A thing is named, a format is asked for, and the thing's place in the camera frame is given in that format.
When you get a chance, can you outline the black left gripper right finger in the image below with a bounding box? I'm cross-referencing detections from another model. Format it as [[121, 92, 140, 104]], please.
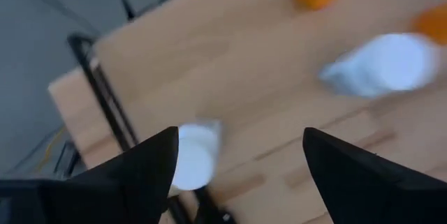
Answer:
[[302, 128, 447, 224]]

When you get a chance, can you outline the yellow cable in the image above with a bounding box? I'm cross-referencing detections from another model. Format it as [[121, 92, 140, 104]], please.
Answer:
[[34, 126, 67, 174]]

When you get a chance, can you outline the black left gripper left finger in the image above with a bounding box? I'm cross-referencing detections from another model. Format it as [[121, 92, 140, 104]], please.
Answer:
[[0, 126, 180, 224]]

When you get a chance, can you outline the white melatonin medicine bottle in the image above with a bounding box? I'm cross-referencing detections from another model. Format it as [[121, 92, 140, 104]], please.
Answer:
[[318, 32, 441, 99], [170, 121, 224, 192]]

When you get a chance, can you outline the wooden shelf black frame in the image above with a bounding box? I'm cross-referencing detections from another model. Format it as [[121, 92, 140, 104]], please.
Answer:
[[66, 0, 447, 224]]

